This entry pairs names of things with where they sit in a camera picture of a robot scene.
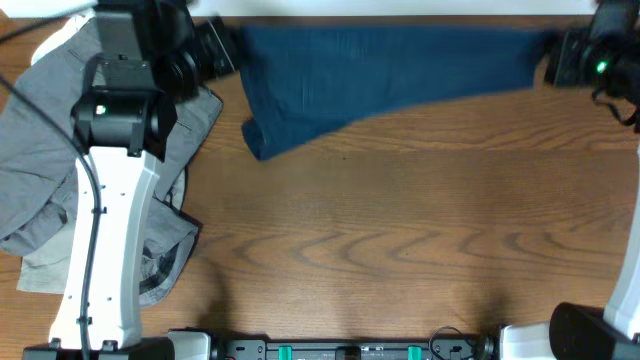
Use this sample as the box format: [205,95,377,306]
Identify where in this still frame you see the navy blue shorts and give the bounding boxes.
[241,25,551,161]

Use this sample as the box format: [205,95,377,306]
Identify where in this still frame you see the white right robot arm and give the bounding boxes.
[472,0,639,360]

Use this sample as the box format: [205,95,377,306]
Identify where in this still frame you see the white garment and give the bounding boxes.
[30,10,95,65]

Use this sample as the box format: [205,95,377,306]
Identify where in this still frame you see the beige shorts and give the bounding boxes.
[17,172,197,307]

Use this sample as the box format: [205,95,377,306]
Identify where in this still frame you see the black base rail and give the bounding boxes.
[211,335,499,360]

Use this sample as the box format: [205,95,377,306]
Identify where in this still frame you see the grey shorts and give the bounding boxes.
[0,17,225,308]

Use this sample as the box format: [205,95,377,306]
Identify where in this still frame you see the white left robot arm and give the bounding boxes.
[23,0,239,360]

